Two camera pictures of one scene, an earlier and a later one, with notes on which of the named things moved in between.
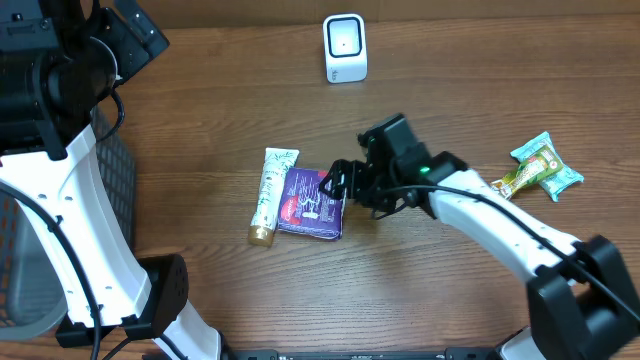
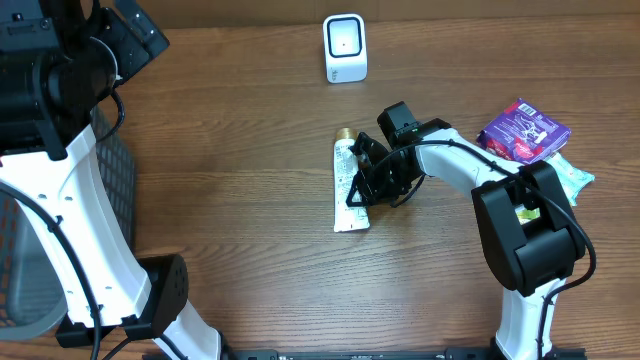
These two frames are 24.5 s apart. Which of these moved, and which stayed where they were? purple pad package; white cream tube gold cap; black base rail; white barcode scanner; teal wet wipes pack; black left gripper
Moved: teal wet wipes pack; white cream tube gold cap; purple pad package
Stayed: black base rail; white barcode scanner; black left gripper
